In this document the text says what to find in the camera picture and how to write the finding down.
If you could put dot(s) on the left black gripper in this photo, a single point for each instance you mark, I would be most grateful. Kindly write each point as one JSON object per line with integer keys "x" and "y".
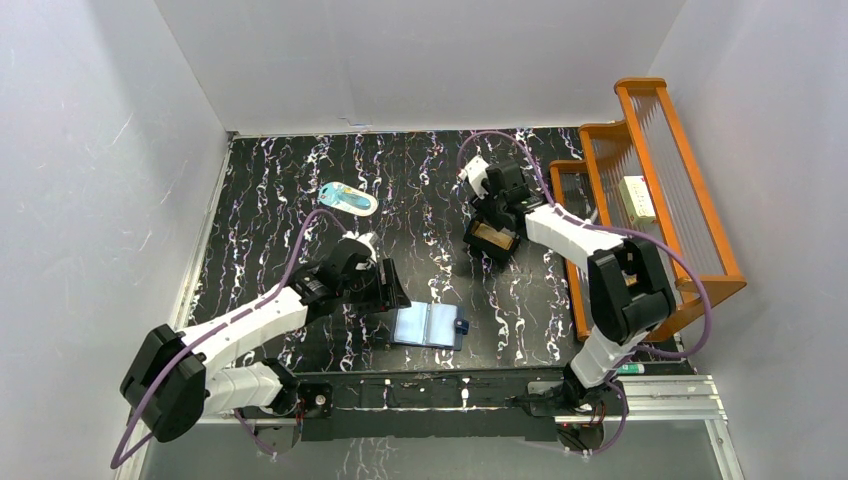
{"x": 391, "y": 288}

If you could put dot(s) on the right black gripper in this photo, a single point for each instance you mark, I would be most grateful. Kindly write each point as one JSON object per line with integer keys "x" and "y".
{"x": 483, "y": 205}

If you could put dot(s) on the blue leather card holder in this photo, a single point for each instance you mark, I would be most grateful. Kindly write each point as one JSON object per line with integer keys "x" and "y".
{"x": 430, "y": 325}

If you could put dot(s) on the black card box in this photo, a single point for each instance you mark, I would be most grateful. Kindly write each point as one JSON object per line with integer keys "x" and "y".
{"x": 479, "y": 248}

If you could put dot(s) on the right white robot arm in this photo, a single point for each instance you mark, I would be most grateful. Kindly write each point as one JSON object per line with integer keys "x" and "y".
{"x": 629, "y": 292}

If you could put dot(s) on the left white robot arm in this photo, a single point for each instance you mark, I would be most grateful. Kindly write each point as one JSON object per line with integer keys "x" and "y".
{"x": 179, "y": 376}

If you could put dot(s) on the gold cards in box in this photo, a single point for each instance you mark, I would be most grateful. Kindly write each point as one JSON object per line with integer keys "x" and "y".
{"x": 502, "y": 239}

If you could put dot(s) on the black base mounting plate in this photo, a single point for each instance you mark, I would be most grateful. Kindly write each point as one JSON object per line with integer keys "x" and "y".
{"x": 525, "y": 403}

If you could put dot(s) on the teal oval blister pack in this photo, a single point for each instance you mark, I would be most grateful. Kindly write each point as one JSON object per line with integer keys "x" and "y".
{"x": 347, "y": 199}

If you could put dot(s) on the white box on rack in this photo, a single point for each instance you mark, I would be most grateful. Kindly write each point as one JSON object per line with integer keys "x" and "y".
{"x": 637, "y": 200}

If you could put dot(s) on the orange wooden tiered rack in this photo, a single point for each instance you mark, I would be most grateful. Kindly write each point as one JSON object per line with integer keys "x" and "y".
{"x": 641, "y": 173}

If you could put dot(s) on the green white marker pen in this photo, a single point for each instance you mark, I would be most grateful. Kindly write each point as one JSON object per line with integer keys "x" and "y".
{"x": 631, "y": 369}

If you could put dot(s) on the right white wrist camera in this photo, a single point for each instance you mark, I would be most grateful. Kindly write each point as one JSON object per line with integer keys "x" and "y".
{"x": 474, "y": 173}

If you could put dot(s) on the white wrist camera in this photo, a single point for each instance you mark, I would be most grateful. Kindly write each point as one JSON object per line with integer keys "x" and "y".
{"x": 366, "y": 239}
{"x": 474, "y": 173}

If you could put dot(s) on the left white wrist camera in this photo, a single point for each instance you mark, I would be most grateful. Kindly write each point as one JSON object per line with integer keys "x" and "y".
{"x": 366, "y": 239}

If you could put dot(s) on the aluminium frame rail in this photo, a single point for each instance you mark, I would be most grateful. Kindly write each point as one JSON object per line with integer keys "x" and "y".
{"x": 644, "y": 398}

